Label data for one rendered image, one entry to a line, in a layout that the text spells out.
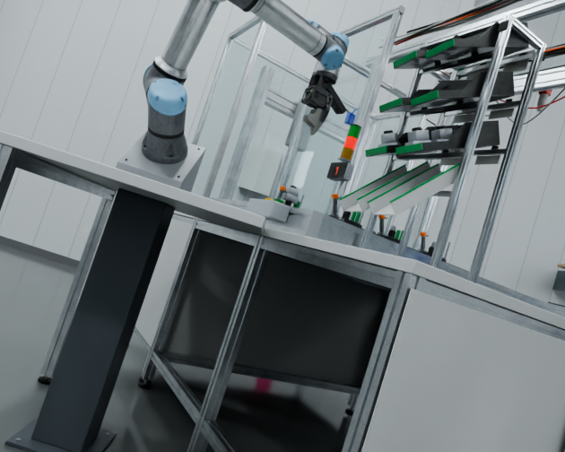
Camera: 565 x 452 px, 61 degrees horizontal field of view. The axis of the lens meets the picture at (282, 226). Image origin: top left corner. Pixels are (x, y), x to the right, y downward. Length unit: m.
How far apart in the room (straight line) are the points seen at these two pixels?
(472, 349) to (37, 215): 5.09
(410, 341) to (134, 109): 4.89
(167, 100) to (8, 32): 4.98
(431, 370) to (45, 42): 5.64
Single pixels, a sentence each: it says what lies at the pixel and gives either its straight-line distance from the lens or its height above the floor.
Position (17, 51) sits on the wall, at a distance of 6.29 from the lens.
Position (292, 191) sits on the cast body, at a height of 1.07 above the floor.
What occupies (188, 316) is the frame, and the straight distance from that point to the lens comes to 2.44.
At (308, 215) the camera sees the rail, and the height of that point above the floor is 0.94.
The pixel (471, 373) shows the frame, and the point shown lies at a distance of 1.27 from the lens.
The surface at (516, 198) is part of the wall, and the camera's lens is 6.00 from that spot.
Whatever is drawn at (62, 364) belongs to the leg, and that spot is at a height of 0.25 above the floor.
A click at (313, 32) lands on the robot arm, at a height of 1.46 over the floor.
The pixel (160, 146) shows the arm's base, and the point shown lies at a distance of 1.59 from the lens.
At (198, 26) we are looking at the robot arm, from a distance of 1.59.
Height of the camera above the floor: 0.77
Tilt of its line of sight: 4 degrees up
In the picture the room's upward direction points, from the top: 18 degrees clockwise
